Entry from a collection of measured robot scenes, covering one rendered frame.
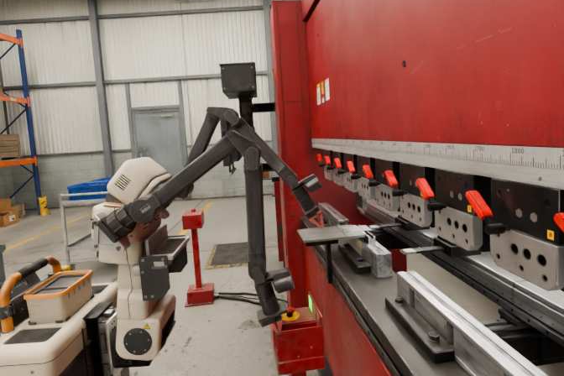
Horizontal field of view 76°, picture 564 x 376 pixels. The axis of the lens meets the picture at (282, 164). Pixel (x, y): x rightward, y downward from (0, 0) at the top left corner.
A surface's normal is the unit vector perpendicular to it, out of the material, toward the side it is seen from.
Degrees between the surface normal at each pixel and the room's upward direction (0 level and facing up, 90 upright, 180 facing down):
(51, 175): 90
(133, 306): 90
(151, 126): 90
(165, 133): 90
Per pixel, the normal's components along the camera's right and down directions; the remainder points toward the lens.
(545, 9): -0.99, 0.07
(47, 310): 0.02, 0.12
